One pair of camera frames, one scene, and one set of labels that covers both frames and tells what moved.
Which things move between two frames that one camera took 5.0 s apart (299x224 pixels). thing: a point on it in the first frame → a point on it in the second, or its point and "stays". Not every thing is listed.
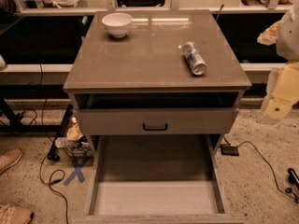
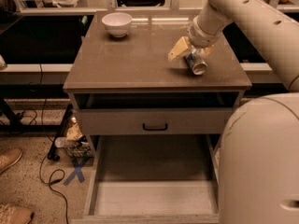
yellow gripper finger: x=277 y=107 → x=207 y=50
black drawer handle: x=154 y=129 stays
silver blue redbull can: x=194 y=61 stays
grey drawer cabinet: x=156 y=74 stays
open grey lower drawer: x=156 y=179 stays
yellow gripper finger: x=269 y=35 → x=182 y=45
